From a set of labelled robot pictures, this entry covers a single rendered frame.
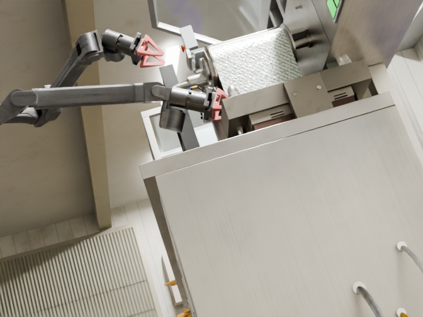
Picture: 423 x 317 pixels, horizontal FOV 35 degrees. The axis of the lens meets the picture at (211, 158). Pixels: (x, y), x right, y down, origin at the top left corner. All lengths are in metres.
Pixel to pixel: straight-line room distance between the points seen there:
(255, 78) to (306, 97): 0.29
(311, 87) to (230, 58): 0.36
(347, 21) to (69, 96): 0.79
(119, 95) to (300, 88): 0.52
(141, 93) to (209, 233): 0.54
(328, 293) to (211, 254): 0.28
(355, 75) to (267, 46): 0.35
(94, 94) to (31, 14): 3.81
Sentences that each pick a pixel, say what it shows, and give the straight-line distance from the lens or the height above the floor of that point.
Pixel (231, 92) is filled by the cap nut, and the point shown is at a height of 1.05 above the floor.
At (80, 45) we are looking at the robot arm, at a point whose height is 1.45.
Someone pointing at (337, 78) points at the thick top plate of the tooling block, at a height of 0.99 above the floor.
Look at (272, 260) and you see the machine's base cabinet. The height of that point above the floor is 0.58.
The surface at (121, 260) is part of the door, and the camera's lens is 10.72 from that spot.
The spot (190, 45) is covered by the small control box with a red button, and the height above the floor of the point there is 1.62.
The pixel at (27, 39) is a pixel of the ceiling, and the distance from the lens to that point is 6.03.
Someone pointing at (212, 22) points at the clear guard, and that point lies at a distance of 3.01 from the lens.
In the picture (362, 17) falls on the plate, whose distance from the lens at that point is 1.92.
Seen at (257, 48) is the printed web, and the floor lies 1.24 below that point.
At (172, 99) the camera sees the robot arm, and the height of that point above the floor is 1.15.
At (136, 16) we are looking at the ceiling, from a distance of 6.09.
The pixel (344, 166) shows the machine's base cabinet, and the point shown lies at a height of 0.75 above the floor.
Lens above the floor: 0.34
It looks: 18 degrees up
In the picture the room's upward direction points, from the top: 18 degrees counter-clockwise
